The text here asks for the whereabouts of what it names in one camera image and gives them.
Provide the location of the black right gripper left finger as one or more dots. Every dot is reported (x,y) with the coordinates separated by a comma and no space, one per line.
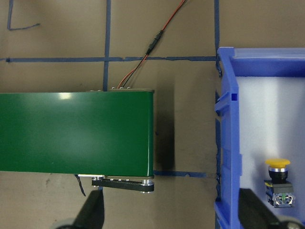
(92,214)

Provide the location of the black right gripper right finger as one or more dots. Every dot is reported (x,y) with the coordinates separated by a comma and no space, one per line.
(253,213)

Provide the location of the yellow push button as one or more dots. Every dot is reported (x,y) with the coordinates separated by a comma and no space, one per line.
(279,191)

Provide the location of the green conveyor belt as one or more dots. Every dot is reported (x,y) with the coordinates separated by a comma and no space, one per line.
(107,136)

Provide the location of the white foam pad right bin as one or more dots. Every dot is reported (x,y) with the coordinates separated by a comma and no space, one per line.
(272,125)

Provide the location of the blue right bin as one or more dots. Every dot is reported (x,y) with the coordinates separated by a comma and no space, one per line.
(243,62)

